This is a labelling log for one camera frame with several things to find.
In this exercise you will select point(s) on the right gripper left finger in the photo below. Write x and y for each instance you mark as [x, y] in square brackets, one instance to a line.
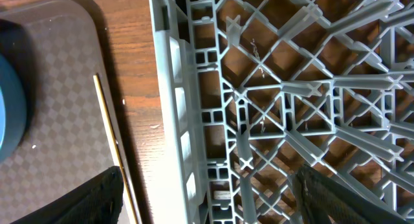
[97, 201]

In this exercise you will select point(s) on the brown serving tray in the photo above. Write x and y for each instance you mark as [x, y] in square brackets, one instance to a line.
[53, 45]

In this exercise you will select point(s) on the grey dishwasher rack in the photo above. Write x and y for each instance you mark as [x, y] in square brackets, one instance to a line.
[253, 89]

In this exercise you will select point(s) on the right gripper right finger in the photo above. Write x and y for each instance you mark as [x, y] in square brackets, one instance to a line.
[320, 200]

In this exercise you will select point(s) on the wooden chopstick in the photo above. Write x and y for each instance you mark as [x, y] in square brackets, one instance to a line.
[113, 145]

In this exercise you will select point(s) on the dark blue plate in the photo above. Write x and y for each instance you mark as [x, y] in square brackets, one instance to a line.
[13, 109]

